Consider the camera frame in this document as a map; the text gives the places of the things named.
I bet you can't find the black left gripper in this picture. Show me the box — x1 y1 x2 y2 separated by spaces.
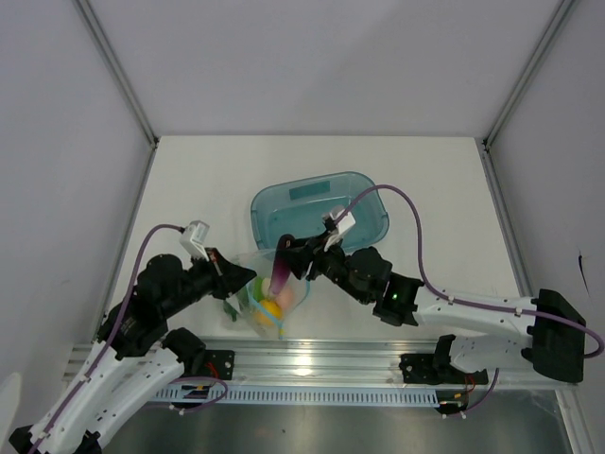
163 246 257 317

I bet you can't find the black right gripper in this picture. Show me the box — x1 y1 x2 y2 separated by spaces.
279 229 371 306

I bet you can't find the purple eggplant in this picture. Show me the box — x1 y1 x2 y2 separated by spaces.
268 234 294 296

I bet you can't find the green bell pepper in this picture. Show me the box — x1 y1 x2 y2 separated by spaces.
236 285 250 307

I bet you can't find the dark green chili pepper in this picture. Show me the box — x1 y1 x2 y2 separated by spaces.
222 301 238 323

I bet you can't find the white egg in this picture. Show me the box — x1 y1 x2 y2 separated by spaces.
253 277 270 300

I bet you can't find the blue translucent plastic basin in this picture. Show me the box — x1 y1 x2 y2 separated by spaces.
251 171 389 253

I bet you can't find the clear zip top bag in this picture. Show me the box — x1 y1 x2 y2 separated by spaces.
223 250 311 340

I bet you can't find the pink egg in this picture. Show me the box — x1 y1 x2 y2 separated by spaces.
276 287 295 310

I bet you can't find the orange fruit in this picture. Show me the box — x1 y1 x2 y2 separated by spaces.
254 300 283 326

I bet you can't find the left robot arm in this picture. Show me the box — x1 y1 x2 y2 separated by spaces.
9 248 256 453

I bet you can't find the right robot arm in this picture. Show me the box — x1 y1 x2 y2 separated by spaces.
274 235 586 384

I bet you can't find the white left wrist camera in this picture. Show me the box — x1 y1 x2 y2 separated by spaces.
180 220 210 261

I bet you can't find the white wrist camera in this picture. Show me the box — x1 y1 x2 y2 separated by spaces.
180 220 210 261
324 205 355 251

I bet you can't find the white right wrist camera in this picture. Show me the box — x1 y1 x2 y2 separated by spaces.
324 205 355 251

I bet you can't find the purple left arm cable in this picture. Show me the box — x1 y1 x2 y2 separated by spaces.
27 224 228 445

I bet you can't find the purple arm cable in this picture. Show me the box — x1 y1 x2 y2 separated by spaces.
27 224 228 445
328 183 605 420

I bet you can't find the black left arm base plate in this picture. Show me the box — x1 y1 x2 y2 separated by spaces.
187 350 235 380

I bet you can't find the aluminium mounting rail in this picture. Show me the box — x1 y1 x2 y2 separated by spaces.
63 336 579 390

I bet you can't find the slotted cable duct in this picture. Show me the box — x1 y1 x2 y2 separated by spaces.
147 383 440 409

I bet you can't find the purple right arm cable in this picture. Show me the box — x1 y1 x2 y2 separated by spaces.
328 183 605 420

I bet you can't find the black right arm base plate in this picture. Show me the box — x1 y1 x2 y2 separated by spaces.
399 354 489 386

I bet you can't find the left aluminium frame post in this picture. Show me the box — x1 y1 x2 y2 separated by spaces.
72 0 159 148

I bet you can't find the aluminium frame post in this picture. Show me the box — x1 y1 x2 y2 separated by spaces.
72 0 159 148
482 0 580 152

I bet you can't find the right aluminium frame post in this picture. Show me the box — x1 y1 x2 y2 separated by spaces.
482 0 580 152

